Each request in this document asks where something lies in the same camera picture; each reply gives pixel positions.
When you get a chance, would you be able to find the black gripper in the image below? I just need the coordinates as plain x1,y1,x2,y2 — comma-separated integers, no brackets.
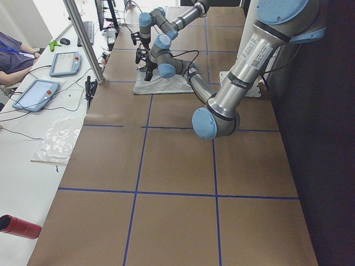
131,31,151,52
135,48,158,81

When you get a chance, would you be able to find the navy white striped polo shirt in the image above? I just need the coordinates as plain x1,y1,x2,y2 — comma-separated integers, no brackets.
133,69,194,95

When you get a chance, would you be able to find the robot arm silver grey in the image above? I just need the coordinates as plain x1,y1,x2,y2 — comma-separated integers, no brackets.
131,0,210,49
131,1,328,139

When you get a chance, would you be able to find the black monitor stand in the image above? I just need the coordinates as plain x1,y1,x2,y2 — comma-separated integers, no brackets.
94,0,123,32

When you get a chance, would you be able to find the black keyboard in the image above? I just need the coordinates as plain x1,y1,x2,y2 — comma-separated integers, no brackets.
83,21,95,45

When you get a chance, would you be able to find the black spare gripper tool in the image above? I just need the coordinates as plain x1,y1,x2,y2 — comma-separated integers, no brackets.
85,75,98,112

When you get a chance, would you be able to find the black computer mouse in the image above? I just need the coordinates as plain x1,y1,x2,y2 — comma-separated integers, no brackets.
60,38,70,45

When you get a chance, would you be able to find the far blue teach pendant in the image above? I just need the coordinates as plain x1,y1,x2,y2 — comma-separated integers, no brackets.
49,52,82,77

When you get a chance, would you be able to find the blue teach pendant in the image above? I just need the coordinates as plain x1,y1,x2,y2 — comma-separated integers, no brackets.
49,52,82,77
12,79,60,112

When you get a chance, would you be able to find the green clamp tool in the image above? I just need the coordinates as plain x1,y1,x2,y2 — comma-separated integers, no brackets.
49,40,62,52

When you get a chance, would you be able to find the near blue teach pendant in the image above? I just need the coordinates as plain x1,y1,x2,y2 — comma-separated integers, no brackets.
12,79,60,112

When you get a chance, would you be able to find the clear plastic bag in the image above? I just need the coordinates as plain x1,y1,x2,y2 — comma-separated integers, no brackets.
31,116,84,165

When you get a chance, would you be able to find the seated person in blue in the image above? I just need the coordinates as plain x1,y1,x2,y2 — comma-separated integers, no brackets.
1,32,41,86

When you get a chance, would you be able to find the red cylinder bottle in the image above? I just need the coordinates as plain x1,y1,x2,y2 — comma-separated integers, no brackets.
1,214,42,239

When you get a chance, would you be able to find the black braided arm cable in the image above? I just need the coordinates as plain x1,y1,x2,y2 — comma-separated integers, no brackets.
121,0,145,35

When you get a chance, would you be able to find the aluminium frame post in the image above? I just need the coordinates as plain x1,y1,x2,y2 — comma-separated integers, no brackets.
63,0,105,84

